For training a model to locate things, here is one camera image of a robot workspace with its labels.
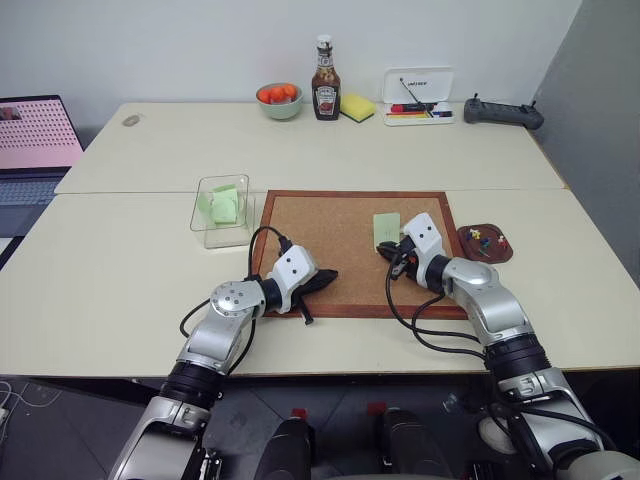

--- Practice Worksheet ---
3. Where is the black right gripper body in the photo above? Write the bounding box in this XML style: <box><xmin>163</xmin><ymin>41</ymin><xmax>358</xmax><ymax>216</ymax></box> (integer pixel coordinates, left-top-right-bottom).
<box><xmin>393</xmin><ymin>236</ymin><xmax>419</xmax><ymax>279</ymax></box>

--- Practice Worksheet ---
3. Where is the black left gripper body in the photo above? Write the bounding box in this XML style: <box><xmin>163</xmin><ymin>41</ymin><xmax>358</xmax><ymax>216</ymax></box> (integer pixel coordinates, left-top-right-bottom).
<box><xmin>292</xmin><ymin>271</ymin><xmax>324</xmax><ymax>304</ymax></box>

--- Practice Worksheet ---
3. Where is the brown round-cornered tray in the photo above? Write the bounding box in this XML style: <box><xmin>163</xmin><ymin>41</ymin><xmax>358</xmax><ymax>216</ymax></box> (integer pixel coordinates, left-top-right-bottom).
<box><xmin>456</xmin><ymin>224</ymin><xmax>516</xmax><ymax>265</ymax></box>

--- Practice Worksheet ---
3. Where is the clear plastic box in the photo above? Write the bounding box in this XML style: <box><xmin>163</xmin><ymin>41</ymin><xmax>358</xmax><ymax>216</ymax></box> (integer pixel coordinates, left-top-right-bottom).
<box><xmin>189</xmin><ymin>173</ymin><xmax>257</xmax><ymax>250</ymax></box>

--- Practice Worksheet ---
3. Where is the crumpled green sticky note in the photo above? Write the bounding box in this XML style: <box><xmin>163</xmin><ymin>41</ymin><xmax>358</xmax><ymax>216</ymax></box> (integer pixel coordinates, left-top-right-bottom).
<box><xmin>208</xmin><ymin>183</ymin><xmax>240</xmax><ymax>227</ymax></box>

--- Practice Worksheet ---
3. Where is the dark rounded shape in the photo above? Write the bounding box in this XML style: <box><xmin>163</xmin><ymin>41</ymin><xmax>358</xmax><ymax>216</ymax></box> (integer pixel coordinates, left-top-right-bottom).
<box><xmin>253</xmin><ymin>415</ymin><xmax>317</xmax><ymax>480</ymax></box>
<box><xmin>375</xmin><ymin>406</ymin><xmax>454</xmax><ymax>480</ymax></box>

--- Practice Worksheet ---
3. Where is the yellow and green sponge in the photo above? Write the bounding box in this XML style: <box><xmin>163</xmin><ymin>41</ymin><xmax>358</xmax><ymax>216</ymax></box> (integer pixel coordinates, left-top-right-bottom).
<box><xmin>340</xmin><ymin>92</ymin><xmax>378</xmax><ymax>124</ymax></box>

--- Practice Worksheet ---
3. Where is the white open tool case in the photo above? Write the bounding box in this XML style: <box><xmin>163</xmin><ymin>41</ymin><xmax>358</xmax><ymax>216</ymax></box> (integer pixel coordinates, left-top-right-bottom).
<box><xmin>382</xmin><ymin>66</ymin><xmax>458</xmax><ymax>128</ymax></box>

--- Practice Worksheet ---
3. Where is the grey remote controller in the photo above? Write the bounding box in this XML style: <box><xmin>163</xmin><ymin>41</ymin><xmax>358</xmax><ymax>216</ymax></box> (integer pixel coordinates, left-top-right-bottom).
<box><xmin>463</xmin><ymin>92</ymin><xmax>546</xmax><ymax>131</ymax></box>

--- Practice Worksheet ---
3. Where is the ketchup bottle with white cap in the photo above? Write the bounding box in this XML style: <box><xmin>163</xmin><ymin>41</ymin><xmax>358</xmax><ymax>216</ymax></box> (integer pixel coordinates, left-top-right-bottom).
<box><xmin>310</xmin><ymin>34</ymin><xmax>344</xmax><ymax>122</ymax></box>

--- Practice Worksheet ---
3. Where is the pale green bowl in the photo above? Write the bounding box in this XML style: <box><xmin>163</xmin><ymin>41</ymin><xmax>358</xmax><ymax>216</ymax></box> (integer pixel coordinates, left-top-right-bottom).
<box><xmin>256</xmin><ymin>83</ymin><xmax>305</xmax><ymax>122</ymax></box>

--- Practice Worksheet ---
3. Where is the open laptop with pink screen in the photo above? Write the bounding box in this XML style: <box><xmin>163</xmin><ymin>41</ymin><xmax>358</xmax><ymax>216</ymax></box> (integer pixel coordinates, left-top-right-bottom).
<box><xmin>0</xmin><ymin>95</ymin><xmax>86</xmax><ymax>239</ymax></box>

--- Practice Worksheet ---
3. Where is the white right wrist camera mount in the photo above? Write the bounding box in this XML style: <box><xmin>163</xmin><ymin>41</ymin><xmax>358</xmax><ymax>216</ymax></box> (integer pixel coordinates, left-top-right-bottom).
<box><xmin>402</xmin><ymin>213</ymin><xmax>445</xmax><ymax>282</ymax></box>

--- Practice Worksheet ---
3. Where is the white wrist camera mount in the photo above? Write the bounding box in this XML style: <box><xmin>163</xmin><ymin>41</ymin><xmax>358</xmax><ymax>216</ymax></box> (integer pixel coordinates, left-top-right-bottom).
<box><xmin>269</xmin><ymin>244</ymin><xmax>318</xmax><ymax>315</ymax></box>
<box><xmin>402</xmin><ymin>213</ymin><xmax>445</xmax><ymax>282</ymax></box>

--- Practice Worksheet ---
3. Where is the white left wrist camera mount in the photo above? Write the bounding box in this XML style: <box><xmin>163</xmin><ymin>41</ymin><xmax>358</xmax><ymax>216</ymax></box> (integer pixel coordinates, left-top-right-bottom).
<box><xmin>269</xmin><ymin>244</ymin><xmax>318</xmax><ymax>315</ymax></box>

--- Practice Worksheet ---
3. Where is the cork board with wooden frame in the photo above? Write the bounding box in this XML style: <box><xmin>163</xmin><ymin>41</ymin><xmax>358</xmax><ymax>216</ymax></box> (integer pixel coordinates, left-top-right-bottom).
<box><xmin>256</xmin><ymin>189</ymin><xmax>470</xmax><ymax>321</ymax></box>

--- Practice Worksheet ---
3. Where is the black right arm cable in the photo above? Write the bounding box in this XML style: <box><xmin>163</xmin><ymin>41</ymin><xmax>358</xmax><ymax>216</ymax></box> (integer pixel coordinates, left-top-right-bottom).
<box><xmin>383</xmin><ymin>249</ymin><xmax>491</xmax><ymax>357</ymax></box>

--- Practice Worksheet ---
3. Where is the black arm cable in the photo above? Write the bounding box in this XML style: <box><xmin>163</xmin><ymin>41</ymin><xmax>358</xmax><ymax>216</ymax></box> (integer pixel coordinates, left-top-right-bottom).
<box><xmin>178</xmin><ymin>225</ymin><xmax>296</xmax><ymax>337</ymax></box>
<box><xmin>383</xmin><ymin>249</ymin><xmax>491</xmax><ymax>357</ymax></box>

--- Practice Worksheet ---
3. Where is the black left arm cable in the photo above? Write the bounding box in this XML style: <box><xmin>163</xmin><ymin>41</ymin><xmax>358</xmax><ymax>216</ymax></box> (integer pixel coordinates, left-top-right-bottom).
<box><xmin>178</xmin><ymin>225</ymin><xmax>296</xmax><ymax>337</ymax></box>

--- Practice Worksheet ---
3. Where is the white cable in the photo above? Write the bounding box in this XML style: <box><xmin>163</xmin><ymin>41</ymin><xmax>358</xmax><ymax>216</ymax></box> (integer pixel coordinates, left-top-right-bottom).
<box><xmin>0</xmin><ymin>378</ymin><xmax>64</xmax><ymax>419</ymax></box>

